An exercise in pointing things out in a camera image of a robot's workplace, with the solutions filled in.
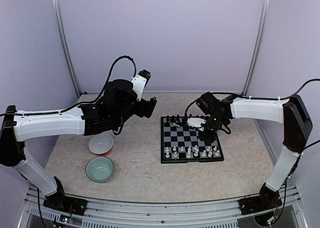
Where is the right aluminium frame post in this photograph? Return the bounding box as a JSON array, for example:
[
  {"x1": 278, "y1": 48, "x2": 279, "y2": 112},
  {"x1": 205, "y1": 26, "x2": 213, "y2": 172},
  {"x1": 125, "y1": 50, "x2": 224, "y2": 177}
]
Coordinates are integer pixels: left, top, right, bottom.
[{"x1": 242, "y1": 0, "x2": 270, "y2": 95}]

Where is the front aluminium rail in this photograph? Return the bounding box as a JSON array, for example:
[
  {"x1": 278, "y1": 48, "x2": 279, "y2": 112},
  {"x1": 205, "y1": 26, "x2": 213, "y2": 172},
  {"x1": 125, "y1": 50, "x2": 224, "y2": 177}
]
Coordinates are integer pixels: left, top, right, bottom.
[{"x1": 15, "y1": 186, "x2": 309, "y2": 227}]

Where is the white bowl orange outside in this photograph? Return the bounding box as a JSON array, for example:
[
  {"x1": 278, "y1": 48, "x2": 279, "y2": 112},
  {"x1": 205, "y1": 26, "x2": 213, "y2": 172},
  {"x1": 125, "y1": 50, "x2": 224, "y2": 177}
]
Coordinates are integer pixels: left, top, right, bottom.
[{"x1": 88, "y1": 133, "x2": 114, "y2": 155}]

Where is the white chess king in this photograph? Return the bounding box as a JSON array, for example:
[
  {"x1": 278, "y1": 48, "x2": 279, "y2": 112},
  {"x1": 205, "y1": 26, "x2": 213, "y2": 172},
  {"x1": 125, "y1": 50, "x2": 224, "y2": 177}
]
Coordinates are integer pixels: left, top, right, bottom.
[{"x1": 193, "y1": 149, "x2": 199, "y2": 157}]

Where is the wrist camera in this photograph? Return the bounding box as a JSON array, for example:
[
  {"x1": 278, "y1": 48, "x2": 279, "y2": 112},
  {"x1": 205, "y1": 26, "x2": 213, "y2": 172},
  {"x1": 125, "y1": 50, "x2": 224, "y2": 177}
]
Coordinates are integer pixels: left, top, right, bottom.
[
  {"x1": 186, "y1": 117, "x2": 207, "y2": 129},
  {"x1": 131, "y1": 70, "x2": 151, "y2": 101}
]

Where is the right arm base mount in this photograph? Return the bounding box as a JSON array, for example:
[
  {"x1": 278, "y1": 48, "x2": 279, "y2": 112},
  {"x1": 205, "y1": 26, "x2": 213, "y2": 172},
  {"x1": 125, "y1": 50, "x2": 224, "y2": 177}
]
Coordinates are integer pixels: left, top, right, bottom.
[{"x1": 238, "y1": 194, "x2": 283, "y2": 215}]

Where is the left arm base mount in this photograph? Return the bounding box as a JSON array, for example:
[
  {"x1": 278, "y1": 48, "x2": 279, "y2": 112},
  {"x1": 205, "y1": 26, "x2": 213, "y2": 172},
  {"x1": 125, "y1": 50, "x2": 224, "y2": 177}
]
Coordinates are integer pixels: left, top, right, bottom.
[{"x1": 43, "y1": 196, "x2": 87, "y2": 216}]

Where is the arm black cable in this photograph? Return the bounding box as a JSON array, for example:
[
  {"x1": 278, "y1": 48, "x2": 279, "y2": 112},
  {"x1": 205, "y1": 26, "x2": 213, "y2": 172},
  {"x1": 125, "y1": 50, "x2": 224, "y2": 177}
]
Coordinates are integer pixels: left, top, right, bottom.
[
  {"x1": 184, "y1": 79, "x2": 320, "y2": 148},
  {"x1": 0, "y1": 55, "x2": 138, "y2": 136}
]

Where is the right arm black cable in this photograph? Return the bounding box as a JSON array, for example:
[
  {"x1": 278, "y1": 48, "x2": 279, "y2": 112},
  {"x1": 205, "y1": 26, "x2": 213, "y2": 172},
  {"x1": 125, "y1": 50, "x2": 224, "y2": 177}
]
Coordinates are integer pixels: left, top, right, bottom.
[{"x1": 184, "y1": 79, "x2": 320, "y2": 148}]

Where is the pale green ceramic bowl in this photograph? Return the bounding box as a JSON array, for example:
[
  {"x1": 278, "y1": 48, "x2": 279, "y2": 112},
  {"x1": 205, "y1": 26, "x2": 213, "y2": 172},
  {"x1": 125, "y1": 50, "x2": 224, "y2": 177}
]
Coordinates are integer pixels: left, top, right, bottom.
[{"x1": 85, "y1": 156, "x2": 115, "y2": 183}]

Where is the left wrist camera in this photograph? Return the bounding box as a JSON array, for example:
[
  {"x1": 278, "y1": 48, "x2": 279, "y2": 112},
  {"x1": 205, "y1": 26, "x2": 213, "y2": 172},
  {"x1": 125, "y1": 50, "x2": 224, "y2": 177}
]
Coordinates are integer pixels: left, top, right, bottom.
[{"x1": 131, "y1": 70, "x2": 151, "y2": 101}]

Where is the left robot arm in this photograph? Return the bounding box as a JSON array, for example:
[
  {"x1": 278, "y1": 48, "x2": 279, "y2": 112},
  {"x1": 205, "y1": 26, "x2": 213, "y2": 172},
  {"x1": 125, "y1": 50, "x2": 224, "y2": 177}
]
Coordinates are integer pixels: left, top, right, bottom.
[{"x1": 0, "y1": 76, "x2": 157, "y2": 210}]

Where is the black folding chess board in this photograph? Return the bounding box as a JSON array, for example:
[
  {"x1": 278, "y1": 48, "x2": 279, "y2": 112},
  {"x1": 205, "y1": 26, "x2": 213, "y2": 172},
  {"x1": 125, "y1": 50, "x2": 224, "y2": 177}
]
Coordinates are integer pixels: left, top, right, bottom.
[{"x1": 160, "y1": 116, "x2": 224, "y2": 164}]

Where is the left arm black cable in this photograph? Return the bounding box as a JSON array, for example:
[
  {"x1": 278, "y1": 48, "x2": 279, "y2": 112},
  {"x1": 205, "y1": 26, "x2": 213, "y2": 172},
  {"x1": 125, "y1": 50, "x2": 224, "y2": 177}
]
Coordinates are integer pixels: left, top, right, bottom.
[{"x1": 0, "y1": 55, "x2": 138, "y2": 136}]

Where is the aluminium frame post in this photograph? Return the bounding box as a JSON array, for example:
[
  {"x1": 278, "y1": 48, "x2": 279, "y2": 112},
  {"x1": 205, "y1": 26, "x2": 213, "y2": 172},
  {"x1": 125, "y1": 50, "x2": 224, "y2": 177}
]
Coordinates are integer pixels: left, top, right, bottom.
[
  {"x1": 51, "y1": 0, "x2": 81, "y2": 98},
  {"x1": 242, "y1": 0, "x2": 270, "y2": 95}
]

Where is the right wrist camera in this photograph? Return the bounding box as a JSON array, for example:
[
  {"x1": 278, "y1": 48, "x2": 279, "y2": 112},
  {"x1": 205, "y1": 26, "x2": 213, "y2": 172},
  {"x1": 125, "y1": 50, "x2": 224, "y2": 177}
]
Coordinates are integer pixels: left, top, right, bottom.
[{"x1": 186, "y1": 117, "x2": 207, "y2": 129}]

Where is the left aluminium frame post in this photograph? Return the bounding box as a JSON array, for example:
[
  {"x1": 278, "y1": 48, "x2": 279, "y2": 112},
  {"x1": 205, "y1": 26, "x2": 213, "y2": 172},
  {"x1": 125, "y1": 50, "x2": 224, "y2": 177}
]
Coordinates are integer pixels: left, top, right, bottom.
[{"x1": 51, "y1": 0, "x2": 81, "y2": 98}]

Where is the white chess queen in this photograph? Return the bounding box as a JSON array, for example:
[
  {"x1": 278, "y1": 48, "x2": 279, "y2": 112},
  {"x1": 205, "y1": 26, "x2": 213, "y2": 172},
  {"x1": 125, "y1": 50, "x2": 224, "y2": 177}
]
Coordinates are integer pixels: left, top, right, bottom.
[{"x1": 186, "y1": 150, "x2": 191, "y2": 158}]

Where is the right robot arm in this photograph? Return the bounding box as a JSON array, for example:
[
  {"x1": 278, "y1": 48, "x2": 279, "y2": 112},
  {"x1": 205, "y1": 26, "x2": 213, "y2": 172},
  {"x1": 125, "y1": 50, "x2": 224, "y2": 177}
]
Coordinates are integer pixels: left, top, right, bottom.
[{"x1": 187, "y1": 92, "x2": 313, "y2": 210}]

